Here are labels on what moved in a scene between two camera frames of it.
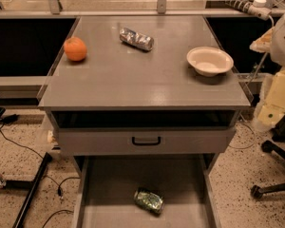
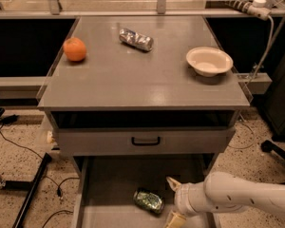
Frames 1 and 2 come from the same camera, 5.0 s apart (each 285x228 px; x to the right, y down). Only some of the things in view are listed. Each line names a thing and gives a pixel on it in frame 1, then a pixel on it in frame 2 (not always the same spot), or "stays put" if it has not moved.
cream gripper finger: (278, 96) to (190, 199)
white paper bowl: (209, 62) stays put
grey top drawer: (100, 141) stays put
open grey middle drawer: (104, 187) stays put
